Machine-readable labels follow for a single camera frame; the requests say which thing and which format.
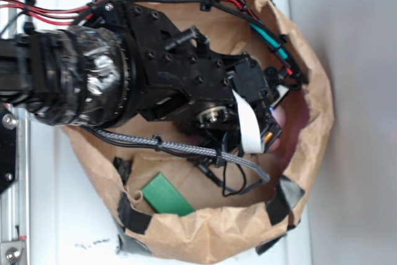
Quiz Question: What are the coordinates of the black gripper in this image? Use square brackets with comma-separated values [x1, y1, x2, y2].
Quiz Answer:
[119, 2, 281, 153]

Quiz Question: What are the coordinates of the white ribbon cable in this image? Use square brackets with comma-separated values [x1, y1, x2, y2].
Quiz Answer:
[231, 88, 262, 154]

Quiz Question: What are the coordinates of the silver corner bracket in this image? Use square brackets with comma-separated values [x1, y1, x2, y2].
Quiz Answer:
[1, 240, 28, 265]

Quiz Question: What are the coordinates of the pink plush bunny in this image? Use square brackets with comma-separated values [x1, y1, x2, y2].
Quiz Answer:
[268, 106, 286, 153]

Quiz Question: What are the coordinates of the brown paper bag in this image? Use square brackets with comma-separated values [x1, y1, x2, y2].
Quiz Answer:
[63, 0, 334, 264]

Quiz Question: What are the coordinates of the black mounting bracket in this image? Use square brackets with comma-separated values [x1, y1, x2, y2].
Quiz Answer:
[0, 103, 18, 194]

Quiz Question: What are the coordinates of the grey braided cable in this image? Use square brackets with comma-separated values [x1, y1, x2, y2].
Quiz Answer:
[89, 127, 271, 184]

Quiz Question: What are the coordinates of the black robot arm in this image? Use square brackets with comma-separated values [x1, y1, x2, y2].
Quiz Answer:
[1, 1, 282, 153]

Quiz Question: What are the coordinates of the green rectangular block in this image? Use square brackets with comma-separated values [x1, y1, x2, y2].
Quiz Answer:
[141, 173, 195, 216]

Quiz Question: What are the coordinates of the aluminium frame rail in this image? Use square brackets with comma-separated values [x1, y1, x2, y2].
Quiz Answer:
[1, 8, 30, 264]

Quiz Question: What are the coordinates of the brown rock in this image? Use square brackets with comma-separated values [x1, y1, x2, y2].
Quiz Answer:
[173, 122, 195, 136]

